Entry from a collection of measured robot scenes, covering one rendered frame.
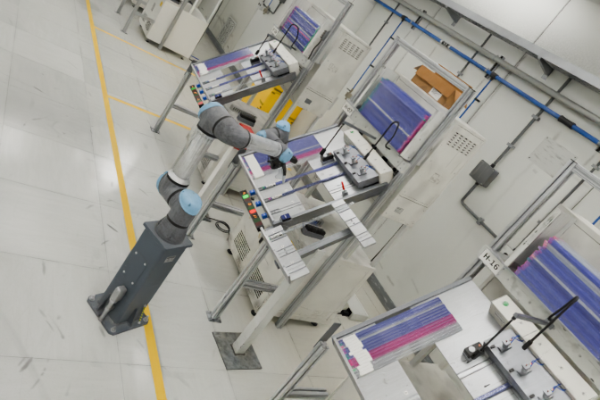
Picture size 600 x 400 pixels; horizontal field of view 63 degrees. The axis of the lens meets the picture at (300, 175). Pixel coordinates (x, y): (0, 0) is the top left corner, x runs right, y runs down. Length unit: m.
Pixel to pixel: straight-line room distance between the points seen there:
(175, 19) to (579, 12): 4.71
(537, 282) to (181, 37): 5.83
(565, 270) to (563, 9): 2.85
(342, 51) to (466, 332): 2.51
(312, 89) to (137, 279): 2.27
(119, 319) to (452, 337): 1.57
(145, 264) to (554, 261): 1.79
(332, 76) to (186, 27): 3.38
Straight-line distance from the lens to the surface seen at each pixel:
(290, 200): 2.85
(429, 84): 3.39
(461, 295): 2.42
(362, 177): 2.87
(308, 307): 3.40
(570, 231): 2.48
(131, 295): 2.56
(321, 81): 4.11
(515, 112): 4.41
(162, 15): 7.01
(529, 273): 2.30
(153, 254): 2.42
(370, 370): 2.18
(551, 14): 4.71
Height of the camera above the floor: 1.85
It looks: 18 degrees down
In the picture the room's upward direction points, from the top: 36 degrees clockwise
